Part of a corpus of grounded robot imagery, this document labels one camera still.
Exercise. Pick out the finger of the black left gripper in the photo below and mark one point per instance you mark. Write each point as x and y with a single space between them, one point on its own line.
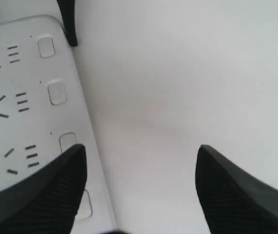
67 11

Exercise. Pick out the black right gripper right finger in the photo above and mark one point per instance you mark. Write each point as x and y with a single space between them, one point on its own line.
232 200

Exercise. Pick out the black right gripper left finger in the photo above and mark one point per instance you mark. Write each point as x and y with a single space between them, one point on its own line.
47 201

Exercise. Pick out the white power strip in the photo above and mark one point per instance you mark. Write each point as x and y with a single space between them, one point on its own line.
43 113

